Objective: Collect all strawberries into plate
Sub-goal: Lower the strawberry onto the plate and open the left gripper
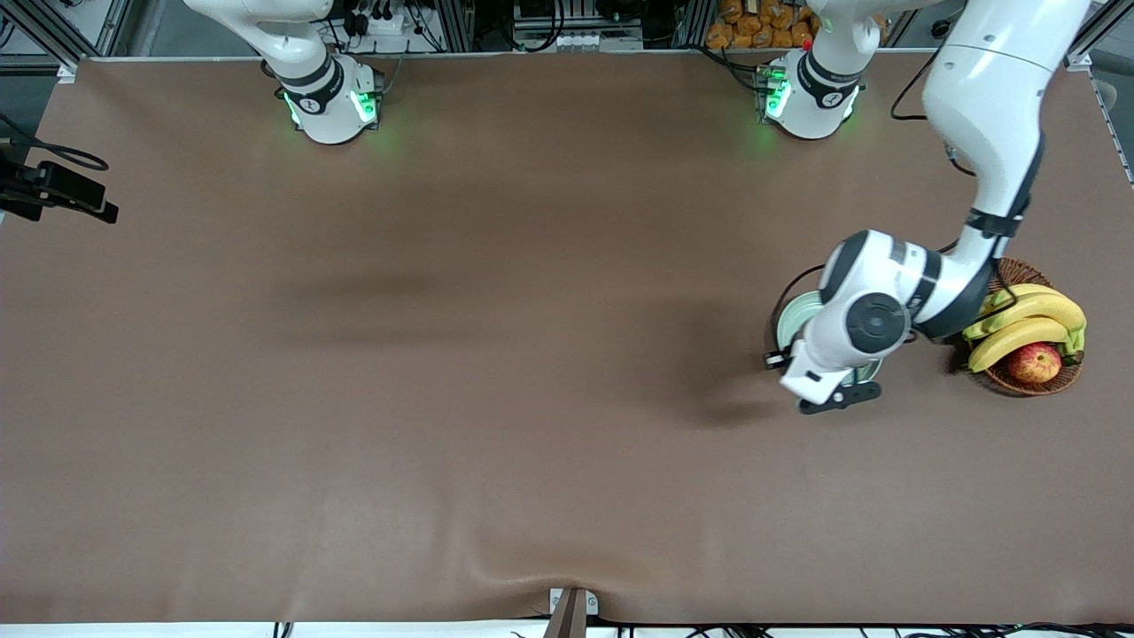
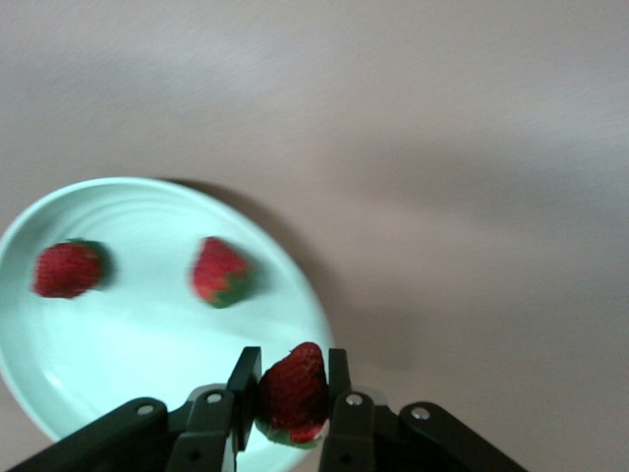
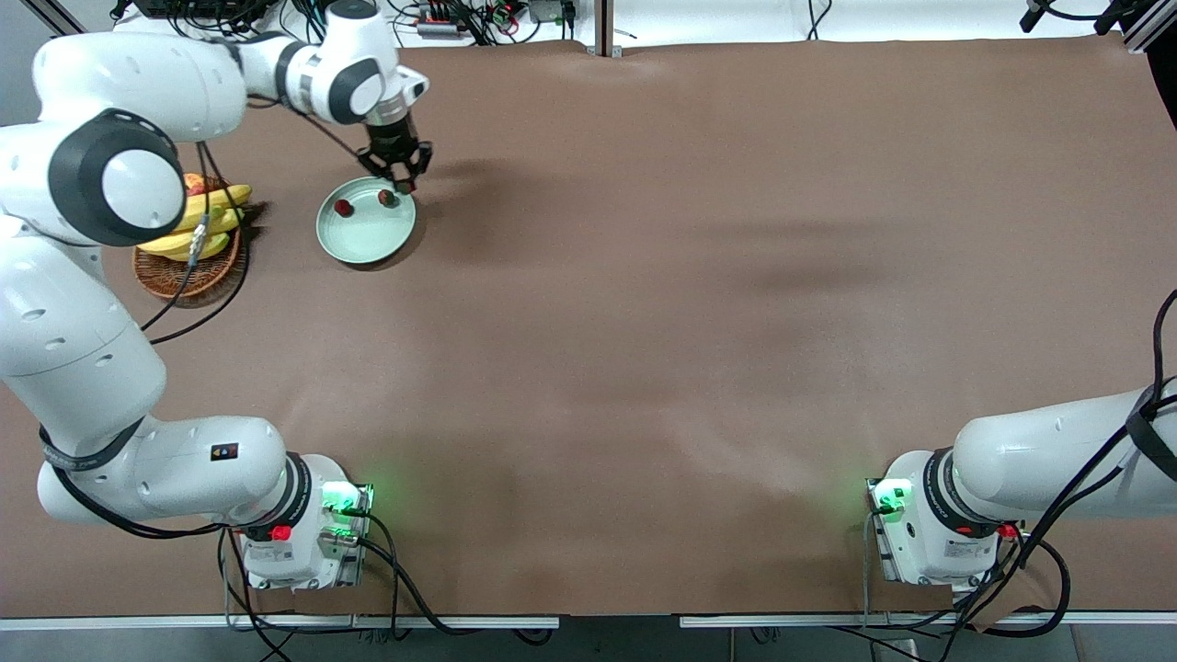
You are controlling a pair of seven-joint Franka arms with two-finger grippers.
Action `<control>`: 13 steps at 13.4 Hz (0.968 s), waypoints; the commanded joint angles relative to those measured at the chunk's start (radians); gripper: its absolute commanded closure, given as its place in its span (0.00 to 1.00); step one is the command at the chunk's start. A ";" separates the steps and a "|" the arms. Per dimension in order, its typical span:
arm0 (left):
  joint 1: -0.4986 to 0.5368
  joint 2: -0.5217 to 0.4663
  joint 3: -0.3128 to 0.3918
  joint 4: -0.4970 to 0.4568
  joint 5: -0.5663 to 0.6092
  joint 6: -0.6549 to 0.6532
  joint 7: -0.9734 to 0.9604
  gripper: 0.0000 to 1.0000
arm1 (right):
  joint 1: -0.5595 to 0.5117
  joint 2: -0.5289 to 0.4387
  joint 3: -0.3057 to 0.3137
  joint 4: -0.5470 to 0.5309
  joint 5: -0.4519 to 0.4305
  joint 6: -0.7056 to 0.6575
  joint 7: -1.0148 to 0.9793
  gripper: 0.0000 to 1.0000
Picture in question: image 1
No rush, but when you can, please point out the red yellow apple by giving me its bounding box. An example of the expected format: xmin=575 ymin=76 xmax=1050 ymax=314
xmin=1006 ymin=343 xmax=1063 ymax=385

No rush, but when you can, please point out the brown wicker basket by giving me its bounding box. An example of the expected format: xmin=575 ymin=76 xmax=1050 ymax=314
xmin=966 ymin=257 xmax=1084 ymax=397

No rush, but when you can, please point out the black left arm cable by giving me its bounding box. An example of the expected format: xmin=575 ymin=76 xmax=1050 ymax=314
xmin=766 ymin=49 xmax=1020 ymax=373

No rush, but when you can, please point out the aluminium frame rail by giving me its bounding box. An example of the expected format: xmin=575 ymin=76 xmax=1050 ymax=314
xmin=1059 ymin=0 xmax=1134 ymax=72

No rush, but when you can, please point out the white power strip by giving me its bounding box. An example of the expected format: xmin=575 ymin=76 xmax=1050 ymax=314
xmin=350 ymin=7 xmax=410 ymax=38

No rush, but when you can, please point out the yellow banana bunch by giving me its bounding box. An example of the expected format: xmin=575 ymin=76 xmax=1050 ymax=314
xmin=964 ymin=284 xmax=1088 ymax=374

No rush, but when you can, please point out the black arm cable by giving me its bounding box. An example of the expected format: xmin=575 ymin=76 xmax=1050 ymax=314
xmin=766 ymin=49 xmax=1020 ymax=373
xmin=0 ymin=111 xmax=109 ymax=174

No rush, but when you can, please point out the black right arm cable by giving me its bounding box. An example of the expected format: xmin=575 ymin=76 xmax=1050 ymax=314
xmin=0 ymin=111 xmax=109 ymax=174

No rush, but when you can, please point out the mint green round plate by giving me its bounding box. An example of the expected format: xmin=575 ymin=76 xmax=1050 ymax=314
xmin=777 ymin=291 xmax=884 ymax=387

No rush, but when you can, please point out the pile of orange bread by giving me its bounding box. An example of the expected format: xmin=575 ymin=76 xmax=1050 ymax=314
xmin=706 ymin=0 xmax=820 ymax=50

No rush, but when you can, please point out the metal table edge bracket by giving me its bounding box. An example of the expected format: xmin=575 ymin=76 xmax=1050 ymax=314
xmin=548 ymin=587 xmax=600 ymax=638

